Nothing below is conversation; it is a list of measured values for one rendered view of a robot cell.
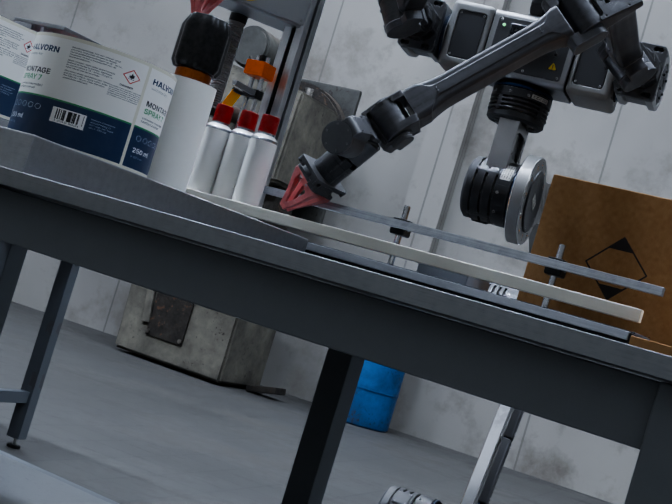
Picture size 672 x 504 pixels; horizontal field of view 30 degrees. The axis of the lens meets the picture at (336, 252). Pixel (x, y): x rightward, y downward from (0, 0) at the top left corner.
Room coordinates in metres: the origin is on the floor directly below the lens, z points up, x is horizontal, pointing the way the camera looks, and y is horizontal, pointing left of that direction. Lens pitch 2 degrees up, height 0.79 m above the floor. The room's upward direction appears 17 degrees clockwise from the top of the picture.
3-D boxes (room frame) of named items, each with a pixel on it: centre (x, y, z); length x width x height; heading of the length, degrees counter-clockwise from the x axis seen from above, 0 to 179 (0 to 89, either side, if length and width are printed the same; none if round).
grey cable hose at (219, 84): (2.48, 0.32, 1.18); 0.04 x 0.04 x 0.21
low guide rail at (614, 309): (2.14, 0.00, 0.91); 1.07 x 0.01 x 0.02; 60
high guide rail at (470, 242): (2.20, -0.04, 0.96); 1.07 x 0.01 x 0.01; 60
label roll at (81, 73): (1.73, 0.38, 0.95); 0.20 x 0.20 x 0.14
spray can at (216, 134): (2.33, 0.28, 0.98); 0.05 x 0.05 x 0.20
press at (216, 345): (9.29, 0.69, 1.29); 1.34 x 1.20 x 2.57; 70
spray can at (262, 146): (2.29, 0.18, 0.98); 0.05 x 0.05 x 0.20
